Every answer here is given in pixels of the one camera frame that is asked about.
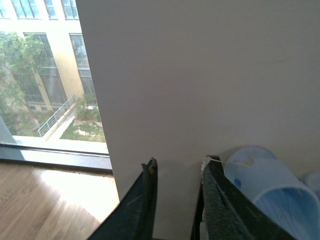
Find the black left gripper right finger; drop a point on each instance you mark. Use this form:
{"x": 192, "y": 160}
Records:
{"x": 228, "y": 214}

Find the light blue slide slipper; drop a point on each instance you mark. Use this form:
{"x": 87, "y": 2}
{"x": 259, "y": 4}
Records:
{"x": 270, "y": 185}
{"x": 312, "y": 181}

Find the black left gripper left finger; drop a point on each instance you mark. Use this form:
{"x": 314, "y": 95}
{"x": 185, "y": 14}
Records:
{"x": 134, "y": 217}

